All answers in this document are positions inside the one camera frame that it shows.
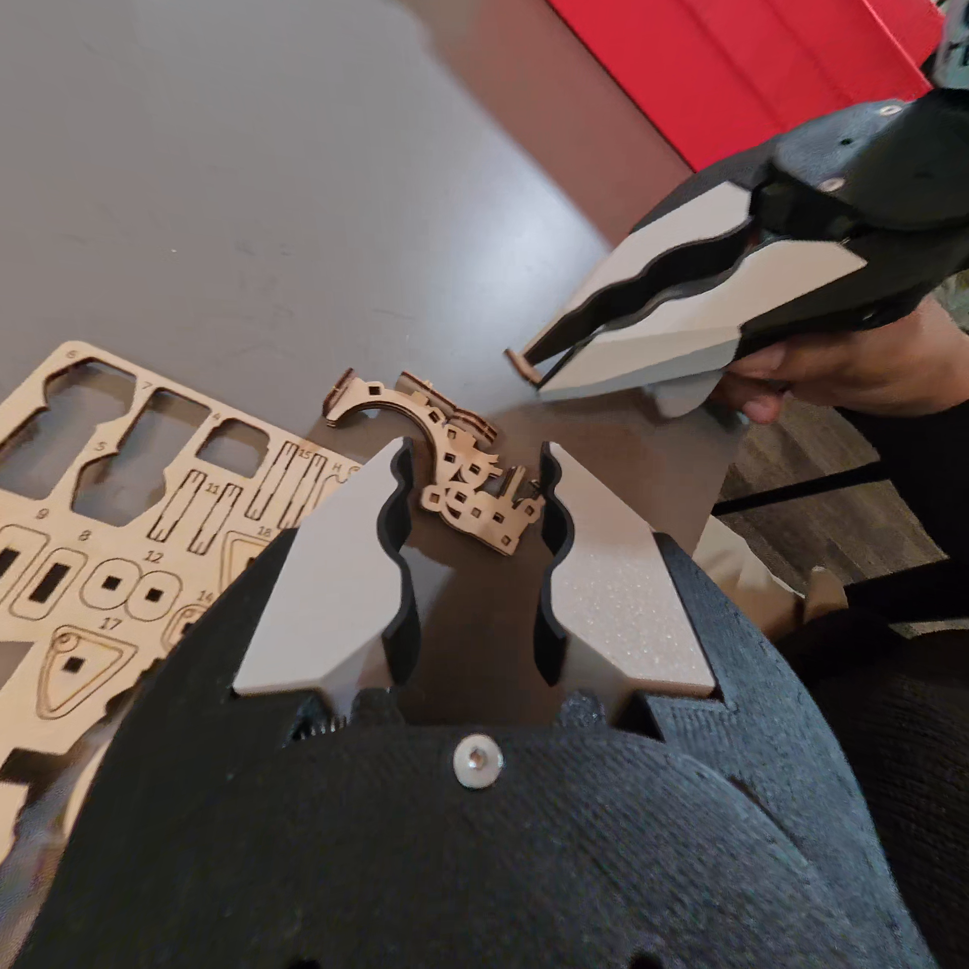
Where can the small slotted wooden piece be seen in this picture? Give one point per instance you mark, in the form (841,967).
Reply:
(524,365)

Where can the wooden parts sheet with cutouts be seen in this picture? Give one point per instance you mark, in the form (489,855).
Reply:
(113,545)

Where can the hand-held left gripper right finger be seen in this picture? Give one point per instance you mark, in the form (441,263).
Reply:
(636,613)

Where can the person's right forearm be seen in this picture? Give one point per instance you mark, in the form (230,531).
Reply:
(923,484)

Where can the red plastic bin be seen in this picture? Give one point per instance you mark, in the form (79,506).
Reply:
(757,68)

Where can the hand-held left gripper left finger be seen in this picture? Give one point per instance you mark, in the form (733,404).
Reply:
(325,605)

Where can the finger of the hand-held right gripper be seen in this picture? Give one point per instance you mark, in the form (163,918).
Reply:
(658,227)
(681,341)

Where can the person's right hand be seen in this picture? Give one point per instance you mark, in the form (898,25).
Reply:
(870,371)

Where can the wooden model assembly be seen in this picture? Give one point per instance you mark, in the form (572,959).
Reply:
(484,526)

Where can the grey desk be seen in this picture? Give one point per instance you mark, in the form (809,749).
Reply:
(227,189)

